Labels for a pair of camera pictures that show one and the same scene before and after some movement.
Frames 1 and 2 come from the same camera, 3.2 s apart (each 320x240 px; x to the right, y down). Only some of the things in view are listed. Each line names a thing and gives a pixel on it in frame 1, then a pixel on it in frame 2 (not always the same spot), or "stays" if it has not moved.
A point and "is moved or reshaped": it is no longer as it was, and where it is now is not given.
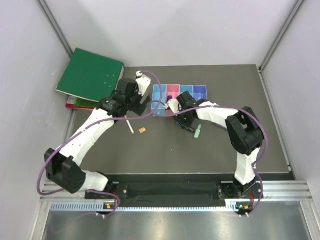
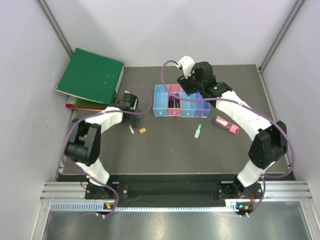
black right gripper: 188,124 -> 185,82
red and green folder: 77,103 stays
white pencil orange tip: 130,126 stays
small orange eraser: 142,130 stays
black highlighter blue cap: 179,124 is moved or reshaped
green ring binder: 90,76 stays
